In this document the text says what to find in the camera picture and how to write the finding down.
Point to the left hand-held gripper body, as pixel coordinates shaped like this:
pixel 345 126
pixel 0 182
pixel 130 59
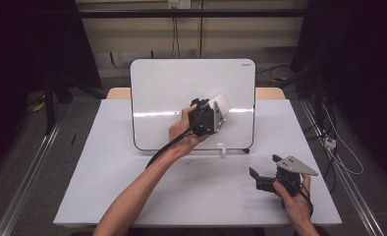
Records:
pixel 206 121

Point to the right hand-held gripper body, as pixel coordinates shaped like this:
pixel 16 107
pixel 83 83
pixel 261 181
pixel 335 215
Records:
pixel 289 170

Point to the white whiteboard eraser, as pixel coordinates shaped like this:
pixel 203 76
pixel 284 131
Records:
pixel 221 103

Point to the white whiteboard with black frame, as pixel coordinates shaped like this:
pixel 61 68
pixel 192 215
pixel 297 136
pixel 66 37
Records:
pixel 162 85

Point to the person's left hand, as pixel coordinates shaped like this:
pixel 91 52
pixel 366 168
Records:
pixel 181 134

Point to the person's right hand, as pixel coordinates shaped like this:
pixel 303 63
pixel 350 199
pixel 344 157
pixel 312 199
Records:
pixel 293 206

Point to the small dark red object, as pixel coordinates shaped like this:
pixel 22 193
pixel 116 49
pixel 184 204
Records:
pixel 246 151

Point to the white whiteboard foot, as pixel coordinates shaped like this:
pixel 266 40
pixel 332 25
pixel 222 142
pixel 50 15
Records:
pixel 223 151

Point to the white power strip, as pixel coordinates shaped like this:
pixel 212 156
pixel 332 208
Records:
pixel 330 142

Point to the black metal stand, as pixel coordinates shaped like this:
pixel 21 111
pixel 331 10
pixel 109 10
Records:
pixel 50 101
pixel 316 95

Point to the light wooden table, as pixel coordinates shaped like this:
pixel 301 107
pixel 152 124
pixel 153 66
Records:
pixel 118 94

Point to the black horizontal beam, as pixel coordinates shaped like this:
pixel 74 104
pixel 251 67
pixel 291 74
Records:
pixel 181 13

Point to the black curtain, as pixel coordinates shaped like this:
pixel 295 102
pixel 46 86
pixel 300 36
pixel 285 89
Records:
pixel 31 59
pixel 361 65

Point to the small black floor object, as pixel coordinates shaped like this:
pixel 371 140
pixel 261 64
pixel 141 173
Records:
pixel 73 139

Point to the metal floor rail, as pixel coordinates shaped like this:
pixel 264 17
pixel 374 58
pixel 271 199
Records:
pixel 27 177
pixel 352 190

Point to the white wall socket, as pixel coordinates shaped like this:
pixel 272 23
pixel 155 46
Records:
pixel 179 3

